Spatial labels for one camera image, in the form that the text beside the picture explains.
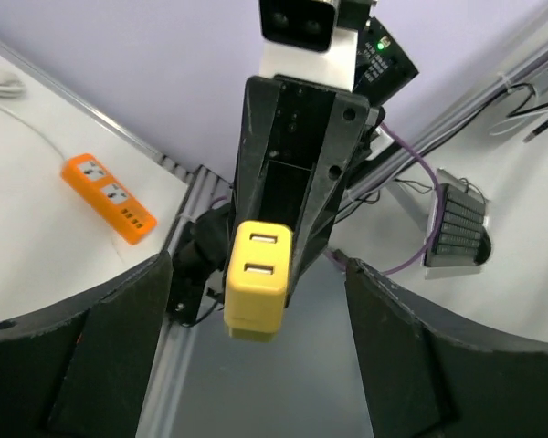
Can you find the orange power strip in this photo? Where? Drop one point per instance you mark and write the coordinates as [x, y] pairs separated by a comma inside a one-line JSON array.
[[94, 183]]

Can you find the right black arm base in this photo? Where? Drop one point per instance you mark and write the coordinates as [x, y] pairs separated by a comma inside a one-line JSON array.
[[203, 248]]

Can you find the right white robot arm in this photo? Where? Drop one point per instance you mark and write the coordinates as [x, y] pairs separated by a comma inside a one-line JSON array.
[[381, 69]]

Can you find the aluminium right side rail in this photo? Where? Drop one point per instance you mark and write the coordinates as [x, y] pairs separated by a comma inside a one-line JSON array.
[[215, 191]]

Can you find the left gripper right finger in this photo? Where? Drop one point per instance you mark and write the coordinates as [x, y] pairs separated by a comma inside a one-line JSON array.
[[429, 372]]

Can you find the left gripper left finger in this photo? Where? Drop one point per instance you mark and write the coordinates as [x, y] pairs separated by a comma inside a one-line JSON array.
[[80, 368]]

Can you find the aluminium front rail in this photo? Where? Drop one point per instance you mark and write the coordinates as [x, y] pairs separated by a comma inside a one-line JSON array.
[[306, 382]]

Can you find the yellow two-tone charger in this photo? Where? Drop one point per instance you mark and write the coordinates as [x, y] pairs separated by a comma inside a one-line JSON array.
[[257, 281]]

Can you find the aluminium rail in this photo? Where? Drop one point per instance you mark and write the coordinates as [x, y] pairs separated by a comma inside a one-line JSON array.
[[306, 382], [215, 191]]

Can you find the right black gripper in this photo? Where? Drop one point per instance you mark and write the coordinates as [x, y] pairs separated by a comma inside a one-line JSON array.
[[294, 121]]

